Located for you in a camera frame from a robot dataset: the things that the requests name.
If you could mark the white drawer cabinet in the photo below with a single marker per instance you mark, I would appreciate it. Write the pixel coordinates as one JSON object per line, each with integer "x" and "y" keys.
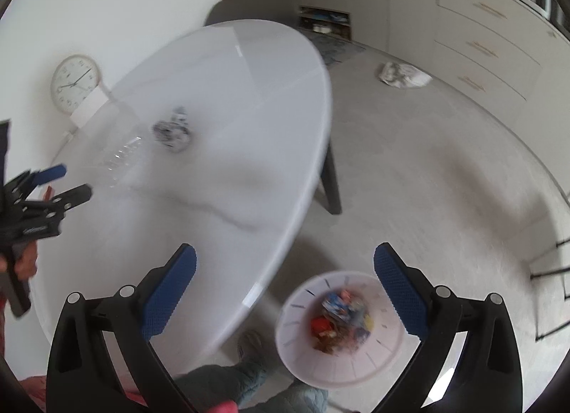
{"x": 505, "y": 58}

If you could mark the clear plastic bottle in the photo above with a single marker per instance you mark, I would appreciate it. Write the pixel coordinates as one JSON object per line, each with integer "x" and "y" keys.
{"x": 115, "y": 162}

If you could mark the grey chair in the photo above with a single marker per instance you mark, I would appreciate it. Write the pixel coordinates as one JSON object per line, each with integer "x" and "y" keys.
{"x": 286, "y": 12}

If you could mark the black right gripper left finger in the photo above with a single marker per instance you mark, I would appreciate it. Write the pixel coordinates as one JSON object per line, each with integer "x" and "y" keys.
{"x": 81, "y": 376}

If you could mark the round white table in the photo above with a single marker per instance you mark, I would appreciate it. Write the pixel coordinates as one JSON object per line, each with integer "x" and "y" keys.
{"x": 258, "y": 102}

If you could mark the person's left hand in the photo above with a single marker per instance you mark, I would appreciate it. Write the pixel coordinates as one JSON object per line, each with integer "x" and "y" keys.
{"x": 26, "y": 265}

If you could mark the teal quilted trouser leg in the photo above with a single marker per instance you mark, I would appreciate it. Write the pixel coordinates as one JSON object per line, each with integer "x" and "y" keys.
{"x": 214, "y": 388}

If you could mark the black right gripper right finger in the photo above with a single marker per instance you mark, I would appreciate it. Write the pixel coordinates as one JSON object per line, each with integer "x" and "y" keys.
{"x": 488, "y": 375}

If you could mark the patterned floor mat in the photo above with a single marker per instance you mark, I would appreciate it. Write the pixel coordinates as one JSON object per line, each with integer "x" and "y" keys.
{"x": 333, "y": 50}

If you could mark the white bag on floor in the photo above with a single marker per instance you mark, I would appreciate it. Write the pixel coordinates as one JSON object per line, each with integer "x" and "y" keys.
{"x": 403, "y": 76}

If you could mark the white trash bin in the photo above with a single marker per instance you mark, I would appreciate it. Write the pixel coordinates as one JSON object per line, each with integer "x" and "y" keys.
{"x": 357, "y": 353}

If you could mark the round white wall clock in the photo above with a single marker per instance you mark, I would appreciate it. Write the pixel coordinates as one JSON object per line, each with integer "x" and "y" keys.
{"x": 72, "y": 81}

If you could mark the small red wrapper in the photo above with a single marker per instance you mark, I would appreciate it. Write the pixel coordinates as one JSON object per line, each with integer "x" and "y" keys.
{"x": 48, "y": 194}

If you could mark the red plastic bag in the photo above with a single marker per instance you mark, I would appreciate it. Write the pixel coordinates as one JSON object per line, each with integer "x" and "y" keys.
{"x": 323, "y": 328}

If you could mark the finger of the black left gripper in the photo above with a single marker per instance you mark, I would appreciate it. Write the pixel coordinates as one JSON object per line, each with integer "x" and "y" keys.
{"x": 28, "y": 181}
{"x": 58, "y": 205}

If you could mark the black metal stool frame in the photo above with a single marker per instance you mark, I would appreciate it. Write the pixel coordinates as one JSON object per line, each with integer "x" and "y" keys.
{"x": 549, "y": 271}

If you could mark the blue crumpled wrapper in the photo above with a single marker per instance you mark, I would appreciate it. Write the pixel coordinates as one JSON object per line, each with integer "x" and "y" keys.
{"x": 345, "y": 307}

